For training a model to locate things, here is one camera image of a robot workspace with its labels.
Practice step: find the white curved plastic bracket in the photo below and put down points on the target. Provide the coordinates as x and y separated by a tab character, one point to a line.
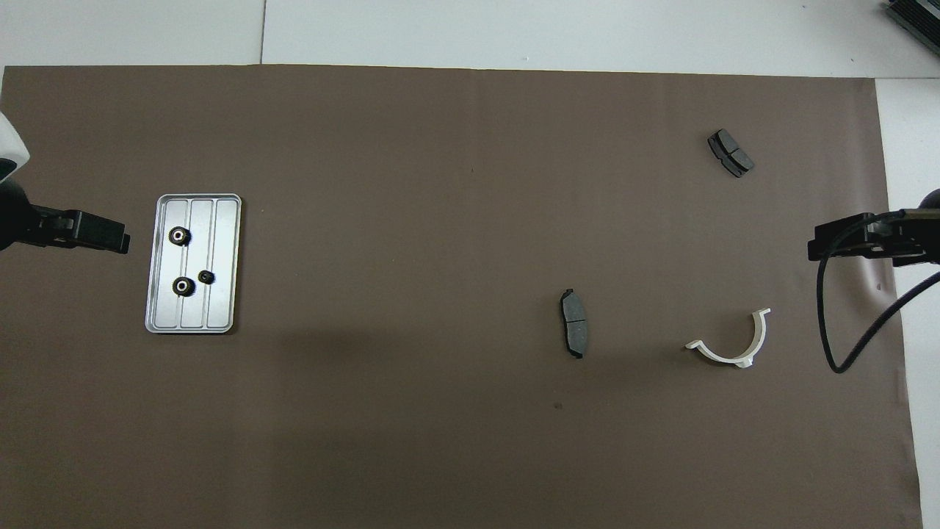
743	360

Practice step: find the short grey brake pad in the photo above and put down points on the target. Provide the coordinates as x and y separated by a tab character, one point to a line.
731	153

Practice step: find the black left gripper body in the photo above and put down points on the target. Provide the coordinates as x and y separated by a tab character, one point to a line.
11	213

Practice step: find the silver ribbed metal tray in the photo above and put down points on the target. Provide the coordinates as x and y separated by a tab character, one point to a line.
220	308

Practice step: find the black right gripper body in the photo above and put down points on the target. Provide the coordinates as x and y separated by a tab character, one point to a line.
922	239

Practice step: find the brown paper table mat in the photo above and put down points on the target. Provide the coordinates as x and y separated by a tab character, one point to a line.
440	441

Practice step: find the dark ridged metal box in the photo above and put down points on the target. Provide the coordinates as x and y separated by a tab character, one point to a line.
918	22

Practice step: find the long grey brake pad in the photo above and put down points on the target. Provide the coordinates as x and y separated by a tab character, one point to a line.
574	323

